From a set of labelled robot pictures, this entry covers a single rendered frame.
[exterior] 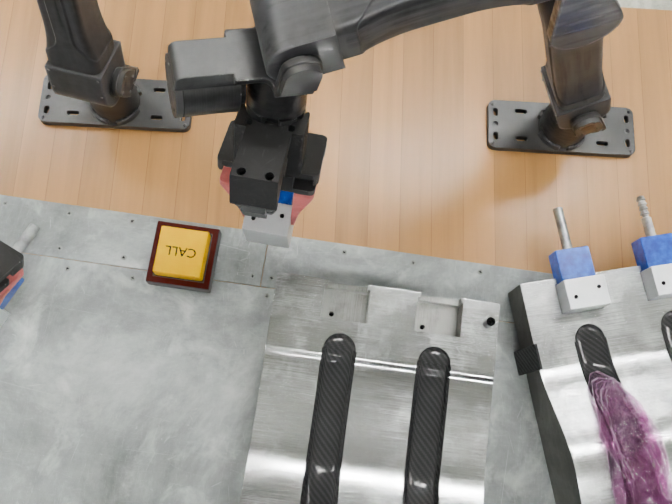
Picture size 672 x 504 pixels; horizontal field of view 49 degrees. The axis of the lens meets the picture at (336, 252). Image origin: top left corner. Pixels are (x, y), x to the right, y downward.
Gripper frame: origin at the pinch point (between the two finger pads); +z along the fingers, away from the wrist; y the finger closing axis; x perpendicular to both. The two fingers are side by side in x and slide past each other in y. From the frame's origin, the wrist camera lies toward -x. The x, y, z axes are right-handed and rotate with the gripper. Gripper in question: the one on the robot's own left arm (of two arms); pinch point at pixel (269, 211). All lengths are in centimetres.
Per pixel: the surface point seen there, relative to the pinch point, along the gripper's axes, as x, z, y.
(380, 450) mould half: -17.1, 16.6, 16.4
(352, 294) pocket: -1.0, 10.3, 10.6
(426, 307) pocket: -1.0, 10.4, 19.5
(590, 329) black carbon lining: 0.5, 11.0, 39.6
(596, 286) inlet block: 3.2, 6.2, 38.8
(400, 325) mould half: -5.0, 9.5, 16.5
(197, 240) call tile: 3.6, 10.7, -9.3
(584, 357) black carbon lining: -2.4, 12.7, 39.2
